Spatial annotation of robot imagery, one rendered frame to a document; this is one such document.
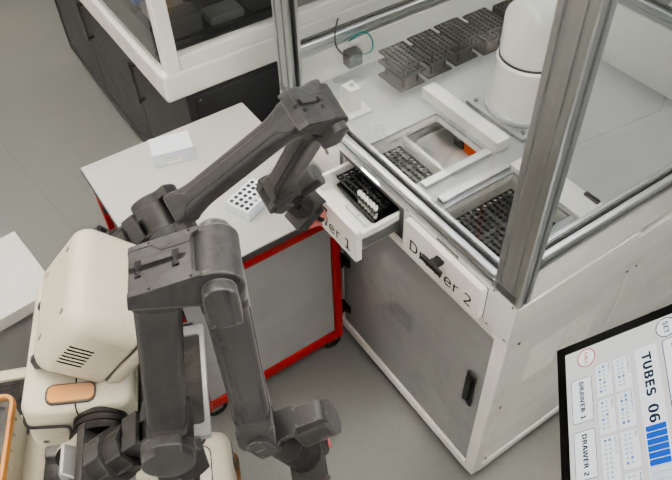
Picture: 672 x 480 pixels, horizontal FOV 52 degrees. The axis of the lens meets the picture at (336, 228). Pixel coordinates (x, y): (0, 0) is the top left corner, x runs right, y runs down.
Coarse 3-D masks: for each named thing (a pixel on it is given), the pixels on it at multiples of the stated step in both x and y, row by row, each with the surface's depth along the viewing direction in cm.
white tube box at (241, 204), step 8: (248, 184) 205; (256, 184) 206; (240, 192) 203; (248, 192) 204; (256, 192) 202; (232, 200) 201; (240, 200) 202; (248, 200) 200; (232, 208) 200; (240, 208) 198; (248, 208) 199; (256, 208) 200; (240, 216) 200; (248, 216) 198
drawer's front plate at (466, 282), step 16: (416, 224) 174; (416, 240) 175; (432, 240) 170; (416, 256) 179; (432, 256) 172; (448, 256) 166; (432, 272) 175; (448, 272) 168; (464, 272) 163; (448, 288) 172; (464, 288) 165; (480, 288) 160; (464, 304) 169; (480, 304) 162
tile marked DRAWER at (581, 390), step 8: (576, 384) 134; (584, 384) 133; (576, 392) 133; (584, 392) 132; (592, 392) 130; (576, 400) 132; (584, 400) 131; (592, 400) 129; (576, 408) 131; (584, 408) 130; (592, 408) 128; (576, 416) 130; (584, 416) 129; (592, 416) 127; (576, 424) 129
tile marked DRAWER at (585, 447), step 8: (584, 432) 127; (592, 432) 125; (576, 440) 127; (584, 440) 126; (592, 440) 124; (576, 448) 126; (584, 448) 125; (592, 448) 123; (576, 456) 125; (584, 456) 124; (592, 456) 122; (576, 464) 124; (584, 464) 123; (592, 464) 122; (576, 472) 123; (584, 472) 122; (592, 472) 121
